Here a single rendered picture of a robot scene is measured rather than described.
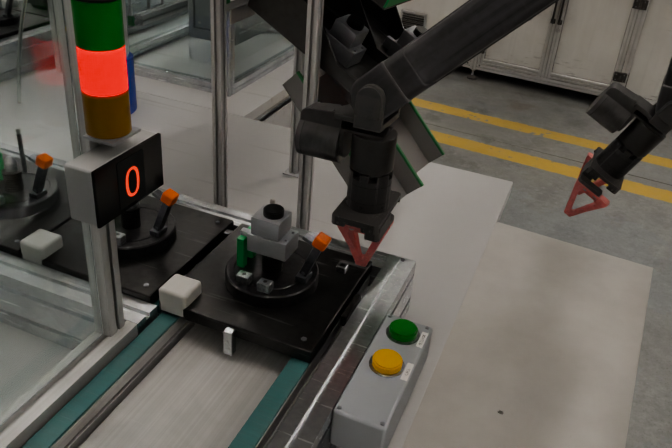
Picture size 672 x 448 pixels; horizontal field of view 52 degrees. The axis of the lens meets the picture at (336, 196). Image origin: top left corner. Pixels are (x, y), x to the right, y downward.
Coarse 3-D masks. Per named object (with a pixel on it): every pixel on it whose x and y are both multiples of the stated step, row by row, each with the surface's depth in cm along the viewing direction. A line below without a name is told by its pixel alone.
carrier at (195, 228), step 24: (120, 216) 112; (144, 216) 113; (168, 216) 113; (192, 216) 118; (216, 216) 118; (120, 240) 104; (144, 240) 107; (168, 240) 109; (192, 240) 111; (216, 240) 113; (120, 264) 104; (144, 264) 105; (168, 264) 105; (192, 264) 108; (144, 288) 100
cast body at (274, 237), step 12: (276, 204) 99; (252, 216) 97; (264, 216) 97; (276, 216) 97; (288, 216) 98; (252, 228) 98; (264, 228) 97; (276, 228) 96; (288, 228) 99; (252, 240) 99; (264, 240) 98; (276, 240) 97; (288, 240) 98; (264, 252) 99; (276, 252) 98; (288, 252) 98
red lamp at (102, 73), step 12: (120, 48) 72; (84, 60) 71; (96, 60) 71; (108, 60) 71; (120, 60) 73; (84, 72) 72; (96, 72) 72; (108, 72) 72; (120, 72) 73; (84, 84) 73; (96, 84) 72; (108, 84) 73; (120, 84) 74; (96, 96) 73; (108, 96) 73
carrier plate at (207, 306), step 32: (224, 256) 108; (320, 256) 110; (352, 256) 111; (224, 288) 101; (320, 288) 103; (352, 288) 103; (192, 320) 97; (224, 320) 95; (256, 320) 95; (288, 320) 96; (320, 320) 96; (288, 352) 92
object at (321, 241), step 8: (320, 232) 97; (304, 240) 97; (312, 240) 97; (320, 240) 96; (328, 240) 96; (320, 248) 96; (312, 256) 98; (304, 264) 99; (312, 264) 99; (304, 272) 100
